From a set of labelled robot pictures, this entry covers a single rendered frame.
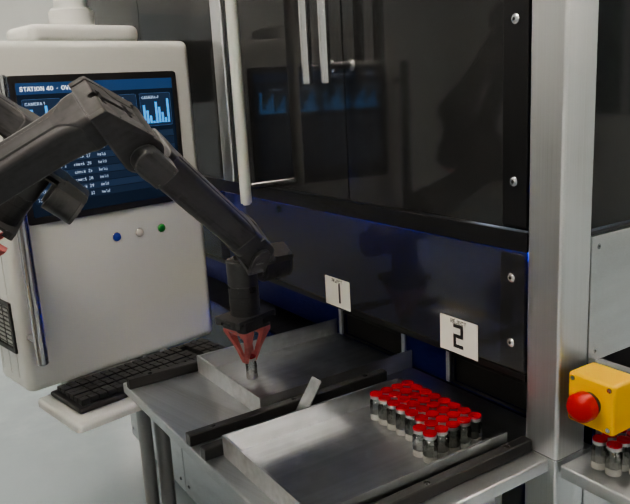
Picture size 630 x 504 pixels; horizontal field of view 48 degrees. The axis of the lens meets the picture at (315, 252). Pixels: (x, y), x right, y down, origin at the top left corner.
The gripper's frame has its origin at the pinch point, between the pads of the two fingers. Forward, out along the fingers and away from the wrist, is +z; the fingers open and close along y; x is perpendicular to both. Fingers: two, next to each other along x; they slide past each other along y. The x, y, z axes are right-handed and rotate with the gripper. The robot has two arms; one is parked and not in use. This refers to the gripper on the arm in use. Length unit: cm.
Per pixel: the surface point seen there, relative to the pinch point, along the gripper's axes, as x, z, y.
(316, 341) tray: 2.6, 4.7, 22.0
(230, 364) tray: 8.5, 4.4, 2.2
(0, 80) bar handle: 42, -54, -20
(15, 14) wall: 466, -108, 200
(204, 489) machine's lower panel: 70, 76, 38
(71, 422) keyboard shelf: 28.2, 12.3, -23.5
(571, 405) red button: -63, -8, 0
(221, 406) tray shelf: -4.6, 4.2, -11.7
